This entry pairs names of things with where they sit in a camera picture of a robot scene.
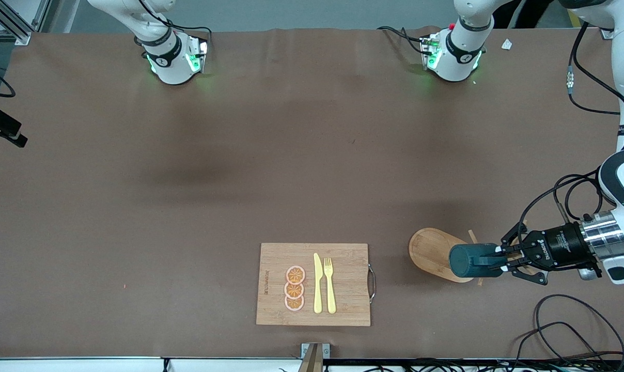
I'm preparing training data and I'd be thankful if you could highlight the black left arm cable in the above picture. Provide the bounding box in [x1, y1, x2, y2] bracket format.
[519, 21, 624, 243]

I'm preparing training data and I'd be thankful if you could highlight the wooden cutting board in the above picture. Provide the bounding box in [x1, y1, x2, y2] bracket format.
[256, 243, 377, 327]

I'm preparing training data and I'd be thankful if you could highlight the yellow plastic knife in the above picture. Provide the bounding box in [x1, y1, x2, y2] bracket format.
[314, 253, 323, 314]

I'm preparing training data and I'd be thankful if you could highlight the black cable bundle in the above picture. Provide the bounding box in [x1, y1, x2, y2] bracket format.
[278, 359, 624, 372]

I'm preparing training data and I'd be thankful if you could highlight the black base cable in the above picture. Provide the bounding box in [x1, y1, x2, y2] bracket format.
[377, 26, 429, 55]
[136, 0, 213, 50]

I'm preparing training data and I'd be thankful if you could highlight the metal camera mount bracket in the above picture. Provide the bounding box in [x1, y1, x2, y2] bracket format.
[298, 343, 331, 372]

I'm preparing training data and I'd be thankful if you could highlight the wooden cup rack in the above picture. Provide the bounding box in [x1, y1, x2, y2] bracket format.
[408, 221, 529, 286]

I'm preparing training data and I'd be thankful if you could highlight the dark teal cup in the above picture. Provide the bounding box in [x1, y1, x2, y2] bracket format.
[449, 243, 505, 278]

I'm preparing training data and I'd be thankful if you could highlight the yellow plastic fork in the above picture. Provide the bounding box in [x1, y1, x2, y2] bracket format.
[323, 257, 337, 314]

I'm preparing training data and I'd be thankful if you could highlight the black left base cable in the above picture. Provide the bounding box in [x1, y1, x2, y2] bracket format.
[377, 26, 429, 55]

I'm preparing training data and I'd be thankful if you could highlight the black right base cable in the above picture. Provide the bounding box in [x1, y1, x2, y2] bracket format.
[136, 0, 213, 50]

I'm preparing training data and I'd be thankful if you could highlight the black looped cable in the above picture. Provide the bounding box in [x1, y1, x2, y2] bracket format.
[512, 321, 610, 370]
[534, 294, 624, 365]

